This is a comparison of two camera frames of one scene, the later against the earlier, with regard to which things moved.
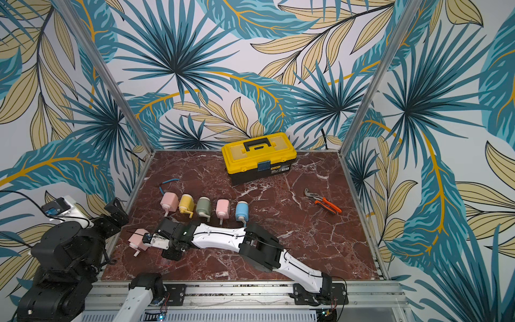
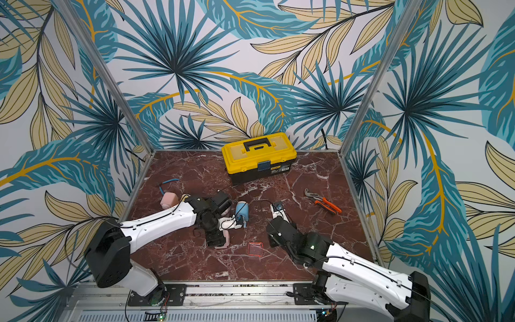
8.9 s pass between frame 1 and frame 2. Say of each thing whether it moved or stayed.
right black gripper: moved
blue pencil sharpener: stayed
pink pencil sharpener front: stayed
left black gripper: moved
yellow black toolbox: stayed
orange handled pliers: stayed
